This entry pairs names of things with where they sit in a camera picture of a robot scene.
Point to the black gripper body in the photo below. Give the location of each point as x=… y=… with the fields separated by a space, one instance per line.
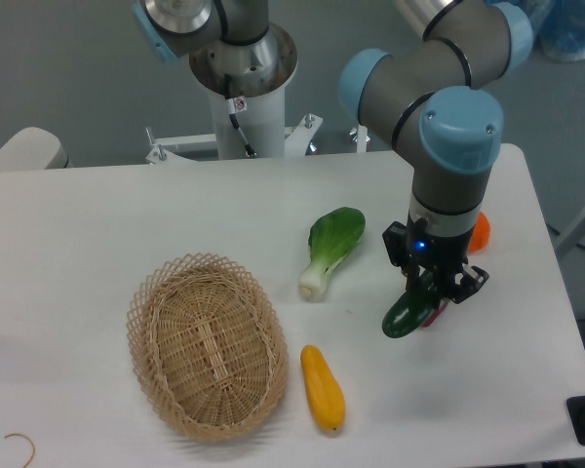
x=437 y=243

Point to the dark green cucumber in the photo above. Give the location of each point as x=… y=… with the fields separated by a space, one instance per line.
x=412 y=308

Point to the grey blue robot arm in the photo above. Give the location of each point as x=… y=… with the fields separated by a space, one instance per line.
x=430 y=107

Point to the orange vegetable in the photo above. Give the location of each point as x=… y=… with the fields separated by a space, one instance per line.
x=481 y=234

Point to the green bok choy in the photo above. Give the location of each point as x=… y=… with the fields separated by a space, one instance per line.
x=331 y=239

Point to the yellow squash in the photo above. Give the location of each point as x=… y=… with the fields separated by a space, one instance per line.
x=323 y=393

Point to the woven wicker basket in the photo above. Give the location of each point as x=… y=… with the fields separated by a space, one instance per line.
x=207 y=348

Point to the blue plastic bag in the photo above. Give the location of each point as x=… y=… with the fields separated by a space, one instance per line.
x=559 y=26

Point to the white chair backrest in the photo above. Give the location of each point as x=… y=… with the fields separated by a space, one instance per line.
x=33 y=149

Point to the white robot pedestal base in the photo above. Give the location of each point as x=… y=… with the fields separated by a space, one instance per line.
x=245 y=86

